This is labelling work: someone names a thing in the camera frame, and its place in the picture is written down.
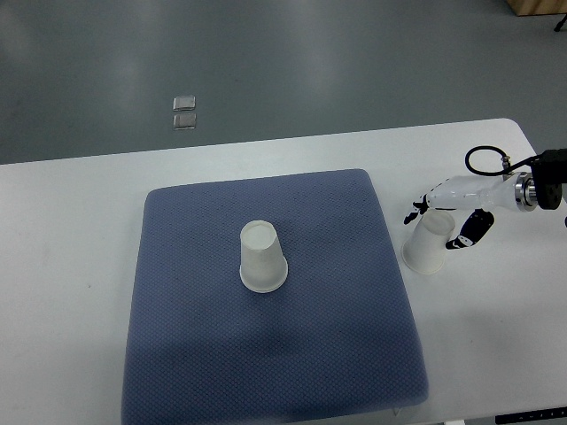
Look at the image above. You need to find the upper metal floor plate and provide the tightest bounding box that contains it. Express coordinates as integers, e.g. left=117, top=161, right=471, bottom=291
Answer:
left=173, top=95, right=196, bottom=111

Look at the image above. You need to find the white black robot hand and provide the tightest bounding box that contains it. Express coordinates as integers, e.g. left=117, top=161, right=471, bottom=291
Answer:
left=403, top=175, right=518, bottom=250

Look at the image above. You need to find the black table control panel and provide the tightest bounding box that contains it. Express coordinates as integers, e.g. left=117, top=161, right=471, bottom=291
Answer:
left=494, top=407, right=566, bottom=424

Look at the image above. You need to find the wooden box corner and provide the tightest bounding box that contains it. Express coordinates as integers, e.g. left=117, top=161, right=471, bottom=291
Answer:
left=506, top=0, right=566, bottom=17

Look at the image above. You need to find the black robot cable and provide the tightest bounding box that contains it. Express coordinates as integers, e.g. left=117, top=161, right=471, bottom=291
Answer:
left=464, top=146, right=540, bottom=177

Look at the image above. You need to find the white paper cup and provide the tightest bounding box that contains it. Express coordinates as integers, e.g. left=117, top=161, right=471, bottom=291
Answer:
left=239, top=220, right=288, bottom=293
left=401, top=210, right=455, bottom=274

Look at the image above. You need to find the black tripod leg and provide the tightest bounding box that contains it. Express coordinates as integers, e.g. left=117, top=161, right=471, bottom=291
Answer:
left=554, top=15, right=567, bottom=32

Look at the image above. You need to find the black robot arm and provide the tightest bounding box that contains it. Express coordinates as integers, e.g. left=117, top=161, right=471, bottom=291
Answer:
left=515, top=148, right=566, bottom=212

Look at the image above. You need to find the blue fabric cushion mat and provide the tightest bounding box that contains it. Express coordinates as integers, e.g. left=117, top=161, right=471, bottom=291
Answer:
left=121, top=169, right=428, bottom=424

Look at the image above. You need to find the white paper cup on mat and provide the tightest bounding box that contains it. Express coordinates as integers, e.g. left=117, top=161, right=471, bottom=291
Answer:
left=239, top=220, right=288, bottom=293

